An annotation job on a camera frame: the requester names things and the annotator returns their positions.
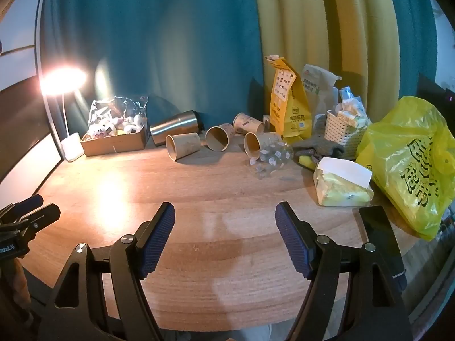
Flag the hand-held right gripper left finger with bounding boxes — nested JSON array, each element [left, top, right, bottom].
[[37, 202, 176, 341]]

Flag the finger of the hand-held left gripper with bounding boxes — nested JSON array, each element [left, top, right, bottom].
[[0, 195, 44, 221], [0, 203, 61, 243]]

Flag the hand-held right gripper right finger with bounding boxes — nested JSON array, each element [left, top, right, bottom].
[[275, 202, 415, 341]]

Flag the person's left forearm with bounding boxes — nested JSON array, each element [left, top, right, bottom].
[[0, 256, 33, 325]]

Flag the clear patterned glass cup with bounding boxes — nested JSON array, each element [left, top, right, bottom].
[[249, 136, 294, 179]]

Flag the brown paper cup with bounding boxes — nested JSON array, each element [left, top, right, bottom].
[[165, 132, 202, 162], [243, 131, 281, 159], [205, 122, 235, 152], [233, 112, 266, 136]]

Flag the yellow tissue pack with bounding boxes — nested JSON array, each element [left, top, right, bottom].
[[313, 156, 375, 207]]

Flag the white desk lamp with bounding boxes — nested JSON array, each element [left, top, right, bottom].
[[39, 66, 88, 163]]

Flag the yellow cloth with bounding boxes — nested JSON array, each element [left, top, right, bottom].
[[297, 154, 321, 171]]

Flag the grey glove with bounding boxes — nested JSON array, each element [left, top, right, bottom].
[[291, 114, 346, 160]]

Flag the person's grey pants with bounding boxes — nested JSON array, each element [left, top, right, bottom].
[[167, 323, 297, 341]]

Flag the cardboard box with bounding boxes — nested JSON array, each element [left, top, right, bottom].
[[80, 126, 150, 157]]

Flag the stainless steel tumbler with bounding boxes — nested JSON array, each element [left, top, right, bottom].
[[149, 110, 205, 147]]

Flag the clear bag of white items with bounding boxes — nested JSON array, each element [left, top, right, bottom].
[[87, 95, 149, 138]]

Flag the white woven basket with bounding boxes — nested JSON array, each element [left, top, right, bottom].
[[325, 110, 372, 160]]

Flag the yellow paper bag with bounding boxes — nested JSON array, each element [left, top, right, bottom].
[[264, 54, 313, 141]]

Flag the plastic wrapped packets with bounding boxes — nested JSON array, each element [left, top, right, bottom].
[[334, 86, 371, 128]]

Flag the yellow plastic bag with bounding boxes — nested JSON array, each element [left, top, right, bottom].
[[355, 96, 455, 242]]

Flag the white paper bag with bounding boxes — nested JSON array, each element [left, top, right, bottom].
[[301, 64, 342, 129]]

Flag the teal curtain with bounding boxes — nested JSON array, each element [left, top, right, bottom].
[[384, 0, 439, 98], [38, 0, 266, 143]]

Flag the yellow curtain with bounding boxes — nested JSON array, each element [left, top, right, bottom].
[[252, 0, 402, 123]]

